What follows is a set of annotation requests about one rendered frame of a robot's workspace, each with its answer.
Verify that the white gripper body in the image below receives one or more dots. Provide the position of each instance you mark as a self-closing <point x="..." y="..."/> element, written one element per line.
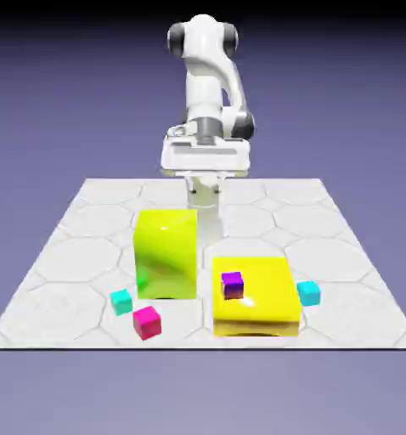
<point x="206" y="159"/>

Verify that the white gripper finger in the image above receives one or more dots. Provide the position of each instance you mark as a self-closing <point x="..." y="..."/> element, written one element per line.
<point x="218" y="186"/>
<point x="191" y="186"/>

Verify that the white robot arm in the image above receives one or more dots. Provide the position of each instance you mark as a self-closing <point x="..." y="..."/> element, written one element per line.
<point x="203" y="68"/>

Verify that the small purple cube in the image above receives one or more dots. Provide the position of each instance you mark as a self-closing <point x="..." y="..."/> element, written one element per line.
<point x="233" y="284"/>

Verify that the small cyan cube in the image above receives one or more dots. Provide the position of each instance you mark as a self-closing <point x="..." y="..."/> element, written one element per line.
<point x="308" y="293"/>
<point x="121" y="301"/>

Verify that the small pink cube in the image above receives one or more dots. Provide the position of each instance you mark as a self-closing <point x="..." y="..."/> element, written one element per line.
<point x="147" y="322"/>

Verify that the large lime green box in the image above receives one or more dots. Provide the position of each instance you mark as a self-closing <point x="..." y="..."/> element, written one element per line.
<point x="165" y="251"/>

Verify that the large yellow box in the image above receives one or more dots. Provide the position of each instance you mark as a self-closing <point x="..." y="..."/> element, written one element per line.
<point x="267" y="299"/>

